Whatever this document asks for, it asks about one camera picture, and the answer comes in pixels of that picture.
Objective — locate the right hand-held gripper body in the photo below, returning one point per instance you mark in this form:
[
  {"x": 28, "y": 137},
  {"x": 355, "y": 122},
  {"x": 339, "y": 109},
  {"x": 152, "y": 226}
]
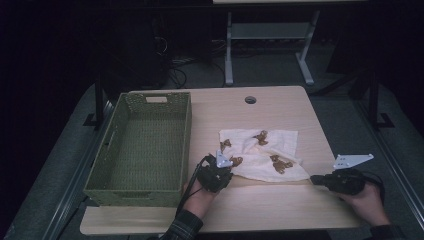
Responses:
[{"x": 346, "y": 181}]

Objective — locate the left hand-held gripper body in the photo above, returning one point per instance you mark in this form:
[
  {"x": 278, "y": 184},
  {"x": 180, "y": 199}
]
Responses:
[{"x": 213, "y": 176}]

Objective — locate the white towel with brown bears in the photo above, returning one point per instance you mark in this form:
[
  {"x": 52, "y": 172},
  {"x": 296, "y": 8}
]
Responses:
[{"x": 263, "y": 163}]

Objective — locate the person's left hand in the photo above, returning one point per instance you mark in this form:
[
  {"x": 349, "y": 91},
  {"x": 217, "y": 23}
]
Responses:
[{"x": 196, "y": 200}]

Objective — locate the person's right hand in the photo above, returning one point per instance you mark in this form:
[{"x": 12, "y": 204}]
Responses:
[{"x": 371, "y": 206}]

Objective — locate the green woven basket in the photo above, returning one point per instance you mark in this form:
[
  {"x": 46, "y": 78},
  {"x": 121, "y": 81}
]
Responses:
[{"x": 143, "y": 150}]

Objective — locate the aluminium rail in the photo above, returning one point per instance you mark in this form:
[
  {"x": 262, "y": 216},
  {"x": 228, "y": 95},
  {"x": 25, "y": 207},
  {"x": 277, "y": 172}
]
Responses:
[
  {"x": 400, "y": 176},
  {"x": 71, "y": 186}
]

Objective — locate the black stand post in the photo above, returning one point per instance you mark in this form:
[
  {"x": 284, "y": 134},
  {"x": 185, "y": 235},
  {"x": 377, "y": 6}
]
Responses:
[
  {"x": 99, "y": 100},
  {"x": 373, "y": 100}
]

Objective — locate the grey metal table frame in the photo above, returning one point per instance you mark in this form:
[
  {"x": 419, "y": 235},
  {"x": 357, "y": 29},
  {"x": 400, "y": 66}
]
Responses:
[{"x": 270, "y": 30}]

